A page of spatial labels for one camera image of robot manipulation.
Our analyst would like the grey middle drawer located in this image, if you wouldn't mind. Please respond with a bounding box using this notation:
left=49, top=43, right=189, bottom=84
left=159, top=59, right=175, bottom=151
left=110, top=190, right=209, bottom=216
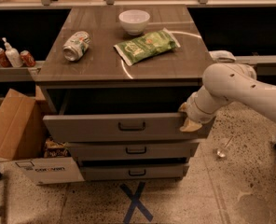
left=66, top=140, right=199, bottom=161

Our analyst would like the brown cardboard box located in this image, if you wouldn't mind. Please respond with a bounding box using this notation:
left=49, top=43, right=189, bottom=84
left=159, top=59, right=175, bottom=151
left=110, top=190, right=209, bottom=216
left=0, top=89, right=47, bottom=161

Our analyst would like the blue tape cross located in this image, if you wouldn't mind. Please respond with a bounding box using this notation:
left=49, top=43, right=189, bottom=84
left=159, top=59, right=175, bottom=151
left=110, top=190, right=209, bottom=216
left=120, top=182, right=153, bottom=224

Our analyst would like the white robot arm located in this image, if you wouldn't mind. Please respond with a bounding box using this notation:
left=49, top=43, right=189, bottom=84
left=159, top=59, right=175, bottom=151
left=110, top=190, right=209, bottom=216
left=179, top=63, right=276, bottom=133

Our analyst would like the grey low shelf ledge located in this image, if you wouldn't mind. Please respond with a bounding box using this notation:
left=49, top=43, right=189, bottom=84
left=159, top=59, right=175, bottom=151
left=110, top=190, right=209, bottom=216
left=0, top=61, right=44, bottom=82

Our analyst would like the grey bottom drawer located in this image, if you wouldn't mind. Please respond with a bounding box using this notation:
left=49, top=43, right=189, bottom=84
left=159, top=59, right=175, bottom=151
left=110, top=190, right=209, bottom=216
left=80, top=163, right=189, bottom=181

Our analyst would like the white ceramic bowl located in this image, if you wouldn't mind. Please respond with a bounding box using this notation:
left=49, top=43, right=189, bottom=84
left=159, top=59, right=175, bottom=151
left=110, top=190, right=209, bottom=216
left=118, top=9, right=150, bottom=35

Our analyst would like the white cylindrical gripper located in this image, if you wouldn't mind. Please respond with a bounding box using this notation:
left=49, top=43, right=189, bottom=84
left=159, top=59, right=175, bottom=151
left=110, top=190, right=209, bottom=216
left=178, top=86, right=226, bottom=133

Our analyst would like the grey drawer cabinet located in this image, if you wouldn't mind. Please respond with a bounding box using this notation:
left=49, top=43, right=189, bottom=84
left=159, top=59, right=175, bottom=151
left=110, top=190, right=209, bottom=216
left=33, top=6, right=213, bottom=184

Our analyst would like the red soda can right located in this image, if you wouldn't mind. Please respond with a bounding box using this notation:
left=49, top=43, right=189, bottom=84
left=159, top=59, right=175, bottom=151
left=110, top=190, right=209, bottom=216
left=20, top=50, right=36, bottom=67

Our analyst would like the red soda can left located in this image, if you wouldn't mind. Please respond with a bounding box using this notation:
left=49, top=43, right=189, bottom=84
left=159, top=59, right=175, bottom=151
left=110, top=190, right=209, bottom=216
left=0, top=48, right=11, bottom=67

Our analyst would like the green chip bag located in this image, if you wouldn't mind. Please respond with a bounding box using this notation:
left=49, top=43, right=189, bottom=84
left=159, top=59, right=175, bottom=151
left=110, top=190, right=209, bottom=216
left=114, top=28, right=181, bottom=66

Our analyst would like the crushed white soda can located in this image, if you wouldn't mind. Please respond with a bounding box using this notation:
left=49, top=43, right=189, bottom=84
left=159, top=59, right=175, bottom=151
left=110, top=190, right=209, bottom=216
left=62, top=31, right=90, bottom=62

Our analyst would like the white pump bottle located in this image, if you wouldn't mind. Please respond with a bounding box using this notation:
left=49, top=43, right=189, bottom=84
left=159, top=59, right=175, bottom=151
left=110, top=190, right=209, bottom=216
left=2, top=37, right=23, bottom=68

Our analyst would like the grey top drawer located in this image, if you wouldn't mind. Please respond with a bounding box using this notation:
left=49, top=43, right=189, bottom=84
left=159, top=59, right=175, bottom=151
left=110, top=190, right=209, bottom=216
left=44, top=87, right=213, bottom=143

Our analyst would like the white folded cloth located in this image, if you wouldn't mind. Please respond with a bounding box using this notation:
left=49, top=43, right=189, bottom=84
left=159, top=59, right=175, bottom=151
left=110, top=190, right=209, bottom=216
left=209, top=50, right=236, bottom=63

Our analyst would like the red soda can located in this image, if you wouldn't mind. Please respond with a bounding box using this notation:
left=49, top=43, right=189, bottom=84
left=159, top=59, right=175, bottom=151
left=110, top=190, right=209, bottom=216
left=20, top=50, right=36, bottom=67
left=0, top=48, right=11, bottom=67

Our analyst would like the grey drawer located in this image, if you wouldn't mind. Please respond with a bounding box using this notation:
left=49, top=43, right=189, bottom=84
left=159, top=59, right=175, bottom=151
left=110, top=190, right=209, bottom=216
left=44, top=87, right=213, bottom=143
left=66, top=140, right=199, bottom=161
left=80, top=163, right=189, bottom=181

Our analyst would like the white printed cardboard box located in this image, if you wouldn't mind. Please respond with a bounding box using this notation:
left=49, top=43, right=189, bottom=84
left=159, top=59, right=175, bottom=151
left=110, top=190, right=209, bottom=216
left=0, top=157, right=84, bottom=186

